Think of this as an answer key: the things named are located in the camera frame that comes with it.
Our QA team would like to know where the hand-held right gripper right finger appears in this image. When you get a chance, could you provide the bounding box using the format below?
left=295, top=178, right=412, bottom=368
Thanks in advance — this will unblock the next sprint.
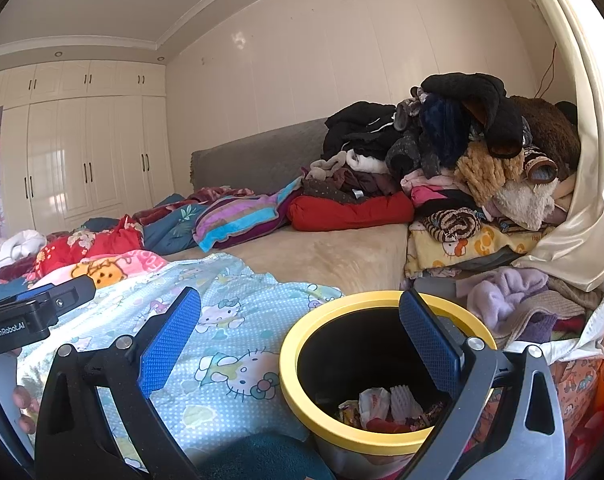
left=396, top=288, right=568, bottom=480

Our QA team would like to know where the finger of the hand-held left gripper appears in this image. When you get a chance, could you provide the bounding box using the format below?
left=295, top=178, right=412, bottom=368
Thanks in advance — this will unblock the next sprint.
left=9, top=275, right=98, bottom=314

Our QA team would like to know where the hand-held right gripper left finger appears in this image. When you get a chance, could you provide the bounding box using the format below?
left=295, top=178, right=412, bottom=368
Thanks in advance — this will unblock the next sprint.
left=34, top=286, right=204, bottom=480

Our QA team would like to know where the white foam net bundle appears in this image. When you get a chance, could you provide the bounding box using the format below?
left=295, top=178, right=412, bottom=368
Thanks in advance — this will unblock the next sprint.
left=389, top=384, right=426, bottom=424

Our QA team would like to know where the white red wrapper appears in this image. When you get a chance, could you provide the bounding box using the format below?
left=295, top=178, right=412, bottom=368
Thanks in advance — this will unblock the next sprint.
left=358, top=387, right=394, bottom=432

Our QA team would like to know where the red plastic bag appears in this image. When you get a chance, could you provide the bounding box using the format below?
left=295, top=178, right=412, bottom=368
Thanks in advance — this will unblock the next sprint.
left=376, top=419, right=419, bottom=436

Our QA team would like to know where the black bin with yellow rim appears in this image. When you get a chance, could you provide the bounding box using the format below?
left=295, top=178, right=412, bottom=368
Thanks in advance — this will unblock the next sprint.
left=279, top=290, right=499, bottom=479

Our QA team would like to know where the person's left hand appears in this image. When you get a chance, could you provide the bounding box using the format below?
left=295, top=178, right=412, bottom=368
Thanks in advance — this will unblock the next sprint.
left=11, top=384, right=40, bottom=436

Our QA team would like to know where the red floral quilt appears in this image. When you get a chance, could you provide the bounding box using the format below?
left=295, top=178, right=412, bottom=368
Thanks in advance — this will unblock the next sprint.
left=34, top=215, right=146, bottom=279

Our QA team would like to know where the grey box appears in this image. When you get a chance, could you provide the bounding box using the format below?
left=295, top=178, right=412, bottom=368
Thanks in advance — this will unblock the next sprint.
left=414, top=276, right=464, bottom=297

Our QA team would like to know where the light blue cat print blanket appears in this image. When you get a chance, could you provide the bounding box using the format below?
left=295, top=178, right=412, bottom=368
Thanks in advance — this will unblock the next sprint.
left=17, top=252, right=344, bottom=472

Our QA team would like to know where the pink cartoon blanket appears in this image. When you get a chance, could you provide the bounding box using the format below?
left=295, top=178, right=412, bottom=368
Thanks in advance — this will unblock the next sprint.
left=47, top=250, right=171, bottom=292

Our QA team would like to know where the lavender sweater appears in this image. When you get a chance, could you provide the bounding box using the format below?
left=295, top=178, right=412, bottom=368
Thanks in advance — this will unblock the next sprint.
left=457, top=266, right=551, bottom=337

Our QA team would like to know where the purple knit garment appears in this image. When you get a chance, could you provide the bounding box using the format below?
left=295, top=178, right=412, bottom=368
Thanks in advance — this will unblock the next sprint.
left=519, top=312, right=559, bottom=344

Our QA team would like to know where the blue floral quilt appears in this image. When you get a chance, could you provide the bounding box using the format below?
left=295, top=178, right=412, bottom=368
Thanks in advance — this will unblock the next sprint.
left=82, top=192, right=219, bottom=257

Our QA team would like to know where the brown striped knit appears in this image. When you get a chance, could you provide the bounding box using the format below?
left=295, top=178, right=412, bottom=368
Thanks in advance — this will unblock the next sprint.
left=424, top=207, right=484, bottom=244

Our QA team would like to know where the beige bed sheet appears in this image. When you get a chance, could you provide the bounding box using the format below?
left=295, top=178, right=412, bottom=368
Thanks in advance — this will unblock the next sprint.
left=162, top=220, right=414, bottom=297

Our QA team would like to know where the cream wardrobe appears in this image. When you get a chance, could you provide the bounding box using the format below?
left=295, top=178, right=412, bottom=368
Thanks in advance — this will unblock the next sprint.
left=0, top=60, right=176, bottom=247

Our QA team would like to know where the purple blue striped blanket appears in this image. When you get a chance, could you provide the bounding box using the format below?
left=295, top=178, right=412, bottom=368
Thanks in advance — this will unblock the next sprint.
left=192, top=175, right=306, bottom=254

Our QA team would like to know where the pink garment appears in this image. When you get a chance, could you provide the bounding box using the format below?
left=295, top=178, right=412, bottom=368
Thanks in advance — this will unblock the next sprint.
left=402, top=170, right=484, bottom=212

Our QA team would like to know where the red rolled cloth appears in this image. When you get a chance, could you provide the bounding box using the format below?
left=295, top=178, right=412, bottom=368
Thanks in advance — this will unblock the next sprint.
left=287, top=191, right=416, bottom=233

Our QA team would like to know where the beige knit sweater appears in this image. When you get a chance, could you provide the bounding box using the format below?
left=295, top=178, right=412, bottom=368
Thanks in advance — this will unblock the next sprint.
left=497, top=280, right=604, bottom=342

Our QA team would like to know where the teal cloth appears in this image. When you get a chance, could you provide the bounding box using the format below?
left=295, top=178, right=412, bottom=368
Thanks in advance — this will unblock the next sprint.
left=197, top=432, right=336, bottom=480

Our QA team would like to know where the cartoon print laundry basket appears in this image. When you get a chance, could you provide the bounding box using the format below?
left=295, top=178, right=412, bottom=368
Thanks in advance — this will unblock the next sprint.
left=502, top=280, right=604, bottom=442

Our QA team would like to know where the white fluffy cloth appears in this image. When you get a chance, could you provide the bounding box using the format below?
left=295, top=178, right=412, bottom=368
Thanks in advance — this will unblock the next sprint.
left=492, top=177, right=559, bottom=232

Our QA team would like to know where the dark brown garment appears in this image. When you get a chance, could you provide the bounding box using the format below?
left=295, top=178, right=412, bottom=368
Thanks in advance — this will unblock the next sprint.
left=302, top=167, right=404, bottom=207

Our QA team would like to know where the tan shaggy garment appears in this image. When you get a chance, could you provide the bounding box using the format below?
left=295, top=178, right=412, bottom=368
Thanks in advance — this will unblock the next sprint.
left=454, top=140, right=526, bottom=207

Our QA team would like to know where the white fleece garment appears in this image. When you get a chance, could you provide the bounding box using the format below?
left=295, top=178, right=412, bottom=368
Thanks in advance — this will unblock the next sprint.
left=309, top=150, right=389, bottom=182

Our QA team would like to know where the grey furry garment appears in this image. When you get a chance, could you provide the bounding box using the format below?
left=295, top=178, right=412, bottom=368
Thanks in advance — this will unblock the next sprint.
left=384, top=100, right=429, bottom=177

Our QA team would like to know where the navy fleece garment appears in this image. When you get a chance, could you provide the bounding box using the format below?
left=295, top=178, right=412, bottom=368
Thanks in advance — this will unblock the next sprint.
left=419, top=96, right=476, bottom=179

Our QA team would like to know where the grey headboard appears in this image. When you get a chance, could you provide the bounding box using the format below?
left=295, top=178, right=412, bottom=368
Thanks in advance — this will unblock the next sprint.
left=189, top=117, right=334, bottom=199

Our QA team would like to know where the black jacket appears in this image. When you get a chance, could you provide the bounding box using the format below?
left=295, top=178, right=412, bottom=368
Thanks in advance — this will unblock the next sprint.
left=322, top=101, right=401, bottom=162

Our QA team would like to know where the cream satin curtain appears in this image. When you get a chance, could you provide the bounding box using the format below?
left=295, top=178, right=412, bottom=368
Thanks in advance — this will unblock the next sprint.
left=512, top=0, right=604, bottom=294

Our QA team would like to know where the brown plush blanket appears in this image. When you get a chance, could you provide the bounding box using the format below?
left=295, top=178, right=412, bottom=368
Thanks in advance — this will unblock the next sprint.
left=509, top=95, right=584, bottom=182

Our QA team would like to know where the black fleece garment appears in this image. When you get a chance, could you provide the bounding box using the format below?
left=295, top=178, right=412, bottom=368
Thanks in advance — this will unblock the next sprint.
left=422, top=73, right=526, bottom=162

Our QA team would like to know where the red wall cable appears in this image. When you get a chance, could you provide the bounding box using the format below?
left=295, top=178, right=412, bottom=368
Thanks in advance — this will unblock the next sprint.
left=536, top=42, right=559, bottom=100

